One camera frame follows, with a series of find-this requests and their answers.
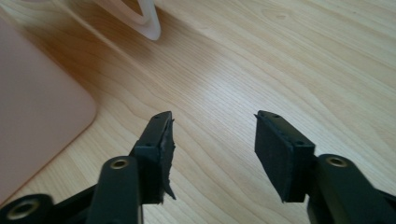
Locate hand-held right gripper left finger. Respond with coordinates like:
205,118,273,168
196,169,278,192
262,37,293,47
129,110,177,205

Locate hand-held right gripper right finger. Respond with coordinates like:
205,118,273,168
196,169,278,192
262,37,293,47
253,109,317,203

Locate pink mat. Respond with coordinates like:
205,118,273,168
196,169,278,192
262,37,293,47
0,18,97,206

